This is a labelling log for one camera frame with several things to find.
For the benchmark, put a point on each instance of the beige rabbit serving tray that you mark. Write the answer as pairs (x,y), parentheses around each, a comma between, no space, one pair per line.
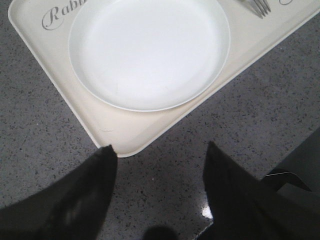
(44,26)

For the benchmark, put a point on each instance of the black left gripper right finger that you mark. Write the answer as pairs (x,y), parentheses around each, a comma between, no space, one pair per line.
(244,208)

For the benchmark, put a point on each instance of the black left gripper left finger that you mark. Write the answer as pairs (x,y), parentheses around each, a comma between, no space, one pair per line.
(73,208)

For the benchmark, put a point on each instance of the white round plate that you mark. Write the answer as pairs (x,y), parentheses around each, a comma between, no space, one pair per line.
(149,55)

